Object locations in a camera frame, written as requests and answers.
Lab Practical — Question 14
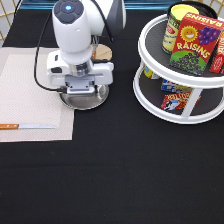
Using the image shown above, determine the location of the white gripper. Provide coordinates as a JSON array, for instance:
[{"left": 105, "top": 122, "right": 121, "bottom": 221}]
[{"left": 47, "top": 50, "right": 114, "bottom": 94}]

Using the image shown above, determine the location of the yellow and blue box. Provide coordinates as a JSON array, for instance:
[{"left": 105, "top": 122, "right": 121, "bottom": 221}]
[{"left": 144, "top": 67, "right": 159, "bottom": 79}]

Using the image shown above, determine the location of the round wooden coaster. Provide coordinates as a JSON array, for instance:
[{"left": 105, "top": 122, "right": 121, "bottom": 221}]
[{"left": 93, "top": 44, "right": 112, "bottom": 61}]

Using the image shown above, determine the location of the wooden handled knife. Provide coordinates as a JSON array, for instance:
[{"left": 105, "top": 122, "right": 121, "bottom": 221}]
[{"left": 0, "top": 124, "right": 57, "bottom": 130}]

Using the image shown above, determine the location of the red raisins box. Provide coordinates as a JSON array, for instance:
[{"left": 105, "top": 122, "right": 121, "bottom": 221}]
[{"left": 170, "top": 13, "right": 224, "bottom": 76}]

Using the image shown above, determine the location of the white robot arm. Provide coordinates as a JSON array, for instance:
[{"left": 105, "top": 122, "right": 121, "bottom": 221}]
[{"left": 47, "top": 0, "right": 126, "bottom": 94}]

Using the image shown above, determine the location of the blue and white box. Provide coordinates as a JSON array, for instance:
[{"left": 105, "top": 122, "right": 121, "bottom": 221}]
[{"left": 161, "top": 79, "right": 192, "bottom": 93}]

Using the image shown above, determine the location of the red box with cow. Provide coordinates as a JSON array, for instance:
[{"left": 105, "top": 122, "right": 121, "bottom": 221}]
[{"left": 161, "top": 92, "right": 191, "bottom": 111}]

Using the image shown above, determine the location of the white two-tier turntable rack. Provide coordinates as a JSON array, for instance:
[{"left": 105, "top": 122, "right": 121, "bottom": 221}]
[{"left": 133, "top": 14, "right": 224, "bottom": 124}]

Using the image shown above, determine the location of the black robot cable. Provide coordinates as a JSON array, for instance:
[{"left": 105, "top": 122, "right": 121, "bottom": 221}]
[{"left": 33, "top": 9, "right": 68, "bottom": 93}]

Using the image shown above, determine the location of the round silver metal plate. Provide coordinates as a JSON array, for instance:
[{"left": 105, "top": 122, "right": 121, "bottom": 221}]
[{"left": 60, "top": 85, "right": 109, "bottom": 110}]

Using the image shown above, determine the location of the yellow lidded can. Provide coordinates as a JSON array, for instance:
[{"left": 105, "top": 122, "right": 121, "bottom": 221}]
[{"left": 162, "top": 4, "right": 199, "bottom": 54}]

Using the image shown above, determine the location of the beige woven placemat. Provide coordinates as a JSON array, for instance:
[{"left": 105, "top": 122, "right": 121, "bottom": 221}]
[{"left": 0, "top": 47, "right": 74, "bottom": 142}]

